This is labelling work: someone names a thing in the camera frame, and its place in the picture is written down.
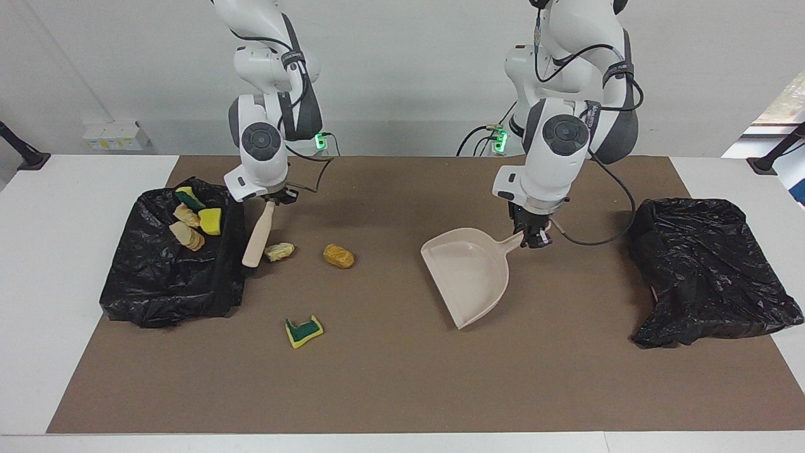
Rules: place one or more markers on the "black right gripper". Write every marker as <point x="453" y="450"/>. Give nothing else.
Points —
<point x="280" y="194"/>

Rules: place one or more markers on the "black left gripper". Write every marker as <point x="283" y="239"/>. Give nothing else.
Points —
<point x="531" y="219"/>

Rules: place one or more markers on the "beige brush with black bristles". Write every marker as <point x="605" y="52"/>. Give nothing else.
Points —
<point x="259" y="236"/>

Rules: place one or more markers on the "pale yellow bread piece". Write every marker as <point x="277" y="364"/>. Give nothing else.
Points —
<point x="282" y="251"/>

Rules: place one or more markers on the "brown bun piece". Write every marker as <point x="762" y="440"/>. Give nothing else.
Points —
<point x="338" y="256"/>

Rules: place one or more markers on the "beige plastic dustpan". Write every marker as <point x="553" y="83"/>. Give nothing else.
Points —
<point x="468" y="277"/>

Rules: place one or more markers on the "plain yellow sponge piece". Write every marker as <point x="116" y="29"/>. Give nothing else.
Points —
<point x="210" y="221"/>

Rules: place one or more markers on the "small yellow green sponge wedge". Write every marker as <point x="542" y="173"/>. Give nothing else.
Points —
<point x="190" y="198"/>

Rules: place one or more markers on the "pale toast piece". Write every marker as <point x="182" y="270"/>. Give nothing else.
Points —
<point x="187" y="215"/>

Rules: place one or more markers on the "striped orange bread piece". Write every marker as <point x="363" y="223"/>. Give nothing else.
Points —
<point x="187" y="236"/>

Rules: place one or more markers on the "notched green yellow sponge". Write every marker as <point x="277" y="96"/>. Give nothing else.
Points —
<point x="304" y="333"/>

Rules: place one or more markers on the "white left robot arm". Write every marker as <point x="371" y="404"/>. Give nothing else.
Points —
<point x="560" y="151"/>

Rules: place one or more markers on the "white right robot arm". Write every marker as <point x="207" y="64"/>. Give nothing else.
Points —
<point x="261" y="145"/>

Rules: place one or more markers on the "black plastic trash bag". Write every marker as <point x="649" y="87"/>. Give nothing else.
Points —
<point x="710" y="277"/>
<point x="176" y="283"/>

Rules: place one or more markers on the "brown table mat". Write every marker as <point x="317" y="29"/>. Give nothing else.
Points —
<point x="402" y="390"/>

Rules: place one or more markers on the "white wall socket box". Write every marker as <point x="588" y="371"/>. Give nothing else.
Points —
<point x="113" y="135"/>

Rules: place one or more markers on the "bright window with frame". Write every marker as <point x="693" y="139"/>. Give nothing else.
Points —
<point x="783" y="107"/>

